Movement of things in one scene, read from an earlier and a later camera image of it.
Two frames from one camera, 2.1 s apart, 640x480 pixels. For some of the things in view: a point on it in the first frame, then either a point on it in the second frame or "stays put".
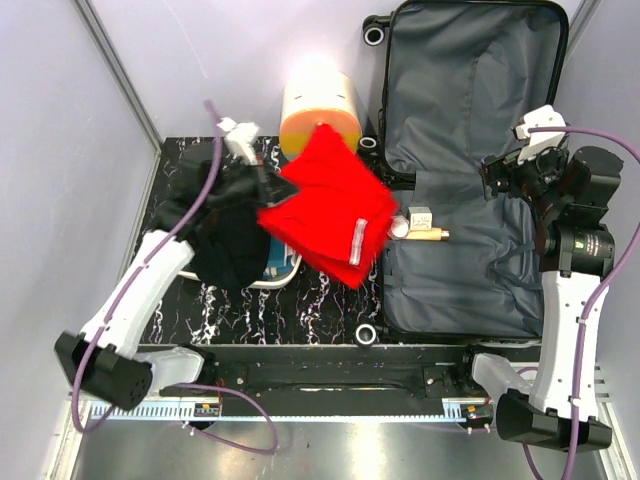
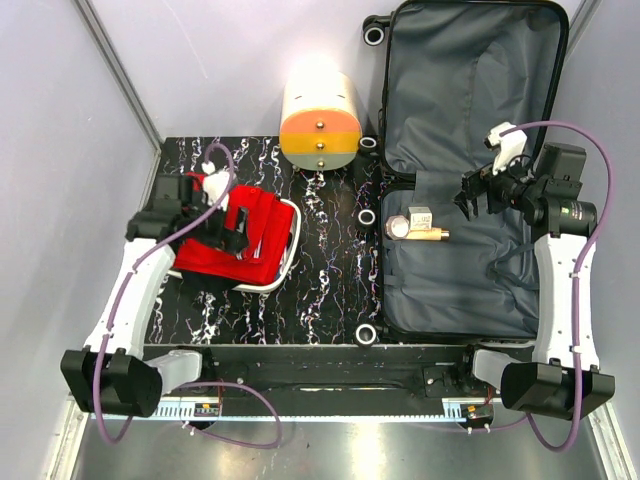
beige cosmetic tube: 435,234 stays put
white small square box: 420,218 stays put
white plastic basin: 259,285 -> 272,285
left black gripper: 271,187 -> 230,241
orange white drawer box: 324,96 stays put
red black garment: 341,214 -> 263,217
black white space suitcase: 453,80 stays put
